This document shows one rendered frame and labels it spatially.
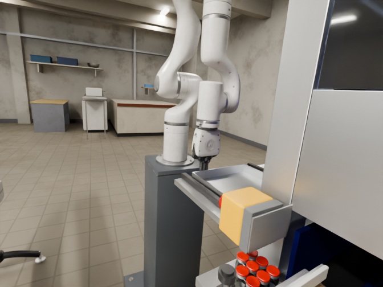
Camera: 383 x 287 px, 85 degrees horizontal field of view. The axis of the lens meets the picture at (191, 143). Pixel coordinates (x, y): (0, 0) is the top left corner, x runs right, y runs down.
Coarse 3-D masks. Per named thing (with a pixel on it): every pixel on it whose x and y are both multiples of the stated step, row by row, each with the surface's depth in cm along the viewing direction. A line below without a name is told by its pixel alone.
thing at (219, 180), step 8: (224, 168) 83; (232, 168) 86; (240, 168) 88; (248, 168) 87; (192, 176) 76; (200, 176) 78; (208, 176) 80; (216, 176) 82; (224, 176) 83; (232, 176) 84; (240, 176) 84; (248, 176) 85; (256, 176) 83; (208, 184) 68; (216, 184) 75; (224, 184) 75; (232, 184) 76; (240, 184) 76; (248, 184) 76; (256, 184) 77; (216, 192) 64; (224, 192) 69
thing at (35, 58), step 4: (32, 56) 565; (36, 56) 568; (40, 56) 572; (44, 56) 574; (48, 56) 578; (32, 60) 567; (36, 60) 570; (40, 60) 574; (44, 60) 577; (48, 60) 581
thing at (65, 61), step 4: (56, 56) 584; (60, 60) 591; (64, 60) 595; (68, 60) 599; (72, 60) 602; (76, 60) 606; (64, 64) 597; (68, 64) 601; (72, 64) 605; (76, 64) 609
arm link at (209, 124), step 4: (200, 120) 73; (204, 120) 72; (196, 124) 76; (200, 124) 73; (204, 124) 72; (208, 124) 72; (212, 124) 72; (216, 124) 73; (204, 128) 74; (208, 128) 73; (212, 128) 74
